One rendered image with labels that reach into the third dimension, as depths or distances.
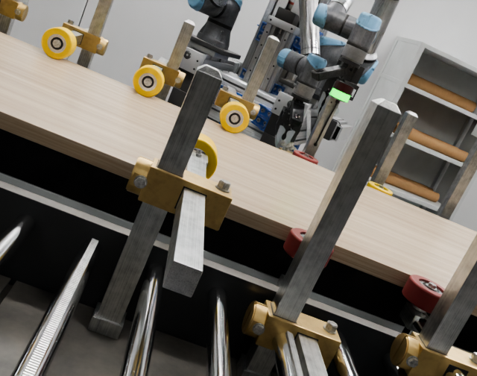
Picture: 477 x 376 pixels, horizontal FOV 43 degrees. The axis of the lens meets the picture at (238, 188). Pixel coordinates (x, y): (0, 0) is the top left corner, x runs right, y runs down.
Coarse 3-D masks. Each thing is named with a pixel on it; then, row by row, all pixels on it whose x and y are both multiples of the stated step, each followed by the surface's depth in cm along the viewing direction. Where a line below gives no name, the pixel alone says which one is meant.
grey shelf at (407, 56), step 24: (408, 48) 433; (432, 48) 418; (384, 72) 458; (408, 72) 422; (432, 72) 470; (456, 72) 473; (384, 96) 443; (408, 96) 474; (432, 96) 430; (360, 120) 468; (432, 120) 483; (456, 120) 486; (408, 144) 439; (456, 144) 489; (336, 168) 479; (408, 168) 494; (432, 168) 497; (456, 168) 483; (408, 192) 468
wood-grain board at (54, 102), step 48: (0, 48) 140; (0, 96) 104; (48, 96) 118; (96, 96) 136; (144, 96) 160; (48, 144) 98; (96, 144) 102; (144, 144) 114; (240, 144) 154; (240, 192) 111; (288, 192) 127; (384, 240) 123; (432, 240) 143
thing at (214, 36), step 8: (208, 24) 262; (216, 24) 260; (200, 32) 265; (208, 32) 260; (216, 32) 260; (224, 32) 262; (208, 40) 260; (216, 40) 260; (224, 40) 262; (224, 48) 264
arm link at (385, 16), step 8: (376, 0) 228; (384, 0) 225; (392, 0) 225; (376, 8) 229; (384, 8) 227; (392, 8) 227; (384, 16) 229; (384, 24) 232; (384, 32) 236; (376, 40) 237; (376, 48) 241; (368, 56) 240; (376, 56) 244; (360, 64) 242; (368, 64) 242; (376, 64) 244; (368, 72) 243; (360, 80) 246
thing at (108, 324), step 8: (96, 312) 85; (96, 320) 84; (104, 320) 84; (88, 328) 84; (96, 328) 84; (104, 328) 84; (112, 328) 84; (120, 328) 84; (112, 336) 85; (240, 360) 91; (240, 368) 89
